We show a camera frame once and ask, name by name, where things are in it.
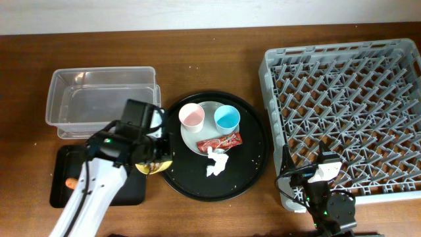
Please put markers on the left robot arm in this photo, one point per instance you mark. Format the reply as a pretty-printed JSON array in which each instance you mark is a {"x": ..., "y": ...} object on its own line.
[{"x": 109, "y": 157}]

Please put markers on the orange carrot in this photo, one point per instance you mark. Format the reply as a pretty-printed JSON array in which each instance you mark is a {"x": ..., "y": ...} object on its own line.
[{"x": 71, "y": 183}]

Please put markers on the clear plastic storage bin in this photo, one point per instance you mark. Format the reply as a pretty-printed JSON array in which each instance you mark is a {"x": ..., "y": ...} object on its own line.
[{"x": 82, "y": 101}]

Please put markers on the black rectangular tray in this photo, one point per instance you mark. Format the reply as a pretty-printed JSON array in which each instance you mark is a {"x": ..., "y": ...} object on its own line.
[{"x": 68, "y": 165}]

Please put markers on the black round tray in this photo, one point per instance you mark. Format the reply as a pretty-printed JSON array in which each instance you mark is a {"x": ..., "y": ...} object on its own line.
[{"x": 246, "y": 163}]

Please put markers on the blue cup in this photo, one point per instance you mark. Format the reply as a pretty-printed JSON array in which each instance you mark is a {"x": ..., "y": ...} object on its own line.
[{"x": 226, "y": 119}]

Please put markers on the grey dishwasher rack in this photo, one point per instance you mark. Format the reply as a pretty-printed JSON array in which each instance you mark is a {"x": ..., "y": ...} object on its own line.
[{"x": 362, "y": 100}]

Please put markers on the light grey plate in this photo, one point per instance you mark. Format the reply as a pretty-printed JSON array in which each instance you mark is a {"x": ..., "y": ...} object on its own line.
[{"x": 208, "y": 131}]

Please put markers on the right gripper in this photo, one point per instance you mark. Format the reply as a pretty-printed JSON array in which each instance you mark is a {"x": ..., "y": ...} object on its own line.
[{"x": 301, "y": 177}]

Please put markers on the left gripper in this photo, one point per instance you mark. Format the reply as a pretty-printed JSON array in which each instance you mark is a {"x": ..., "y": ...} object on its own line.
[{"x": 168, "y": 139}]

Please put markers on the white tissue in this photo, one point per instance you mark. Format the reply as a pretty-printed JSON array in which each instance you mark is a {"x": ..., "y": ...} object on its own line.
[{"x": 220, "y": 158}]

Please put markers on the red snack wrapper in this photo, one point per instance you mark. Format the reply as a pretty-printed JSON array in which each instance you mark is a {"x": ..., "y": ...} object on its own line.
[{"x": 223, "y": 142}]

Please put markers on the yellow bowl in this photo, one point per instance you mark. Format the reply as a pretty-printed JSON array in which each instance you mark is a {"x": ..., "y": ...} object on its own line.
[{"x": 153, "y": 168}]

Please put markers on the pink cup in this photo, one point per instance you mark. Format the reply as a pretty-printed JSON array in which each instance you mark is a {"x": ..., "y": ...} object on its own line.
[{"x": 192, "y": 117}]

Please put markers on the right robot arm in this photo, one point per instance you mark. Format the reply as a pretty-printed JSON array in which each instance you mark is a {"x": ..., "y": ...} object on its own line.
[{"x": 332, "y": 211}]

